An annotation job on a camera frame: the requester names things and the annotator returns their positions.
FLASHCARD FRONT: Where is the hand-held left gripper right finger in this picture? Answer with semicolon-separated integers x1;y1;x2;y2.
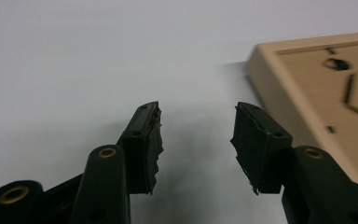
229;101;294;196

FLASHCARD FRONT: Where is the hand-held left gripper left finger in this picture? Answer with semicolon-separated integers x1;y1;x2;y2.
117;101;165;196

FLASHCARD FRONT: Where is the light wooden picture frame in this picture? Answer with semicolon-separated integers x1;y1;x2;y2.
245;30;358;191

